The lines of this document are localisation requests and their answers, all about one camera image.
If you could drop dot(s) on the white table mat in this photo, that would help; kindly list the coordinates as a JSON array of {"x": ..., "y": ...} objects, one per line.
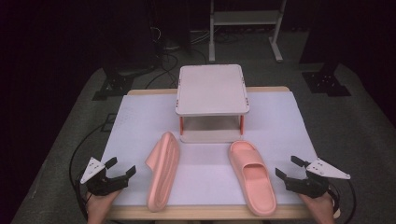
[{"x": 140, "y": 124}]

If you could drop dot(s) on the person's left hand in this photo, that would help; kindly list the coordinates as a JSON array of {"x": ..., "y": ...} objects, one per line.
[{"x": 100, "y": 207}]

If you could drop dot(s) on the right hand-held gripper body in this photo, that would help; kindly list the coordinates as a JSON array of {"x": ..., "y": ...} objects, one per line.
[{"x": 311, "y": 183}]

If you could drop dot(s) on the black stand with legs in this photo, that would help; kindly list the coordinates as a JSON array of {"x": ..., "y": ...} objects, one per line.
[{"x": 116, "y": 83}]

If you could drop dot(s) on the pink slipper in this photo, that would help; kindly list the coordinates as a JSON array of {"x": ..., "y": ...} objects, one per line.
[
  {"x": 265, "y": 199},
  {"x": 163, "y": 174}
]

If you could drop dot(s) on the white shoe rack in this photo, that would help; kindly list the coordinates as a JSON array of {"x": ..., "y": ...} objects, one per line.
[{"x": 211, "y": 90}]

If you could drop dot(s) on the person's right hand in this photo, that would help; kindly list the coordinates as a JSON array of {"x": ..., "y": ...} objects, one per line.
[{"x": 319, "y": 208}]

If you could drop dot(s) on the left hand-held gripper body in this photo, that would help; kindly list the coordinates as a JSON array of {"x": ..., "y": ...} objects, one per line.
[{"x": 101, "y": 183}]

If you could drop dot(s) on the black stand base plate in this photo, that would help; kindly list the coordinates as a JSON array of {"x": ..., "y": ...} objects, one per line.
[{"x": 323, "y": 84}]

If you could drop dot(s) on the white metal stand frame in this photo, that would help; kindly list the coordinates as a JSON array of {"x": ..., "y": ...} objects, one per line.
[{"x": 246, "y": 17}]

